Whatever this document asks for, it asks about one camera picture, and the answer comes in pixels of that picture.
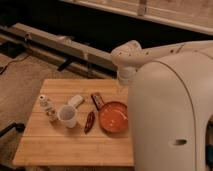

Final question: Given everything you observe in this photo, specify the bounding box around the metal rail beam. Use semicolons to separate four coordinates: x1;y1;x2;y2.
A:
0;23;117;72

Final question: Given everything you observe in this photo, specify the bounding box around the small white bottle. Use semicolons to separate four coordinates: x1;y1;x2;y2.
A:
39;95;57;122

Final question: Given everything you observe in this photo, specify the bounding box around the dark red chili pepper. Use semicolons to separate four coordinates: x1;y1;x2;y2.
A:
84;111;95;134

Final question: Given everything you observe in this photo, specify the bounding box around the white ceramic cup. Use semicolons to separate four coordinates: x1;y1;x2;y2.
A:
57;105;77;128

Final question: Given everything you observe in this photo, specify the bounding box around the orange bowl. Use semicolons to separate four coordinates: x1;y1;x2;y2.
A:
98;101;128;133

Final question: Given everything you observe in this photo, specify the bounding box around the blue object right edge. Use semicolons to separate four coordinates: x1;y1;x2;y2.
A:
205;145;213;169

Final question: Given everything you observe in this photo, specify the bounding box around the black handle left edge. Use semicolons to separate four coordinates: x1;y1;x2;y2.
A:
0;122;25;137

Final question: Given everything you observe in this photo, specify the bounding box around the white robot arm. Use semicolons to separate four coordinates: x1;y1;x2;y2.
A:
111;40;213;171

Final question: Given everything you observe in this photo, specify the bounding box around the black cable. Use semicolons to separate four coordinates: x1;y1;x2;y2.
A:
0;53;33;75

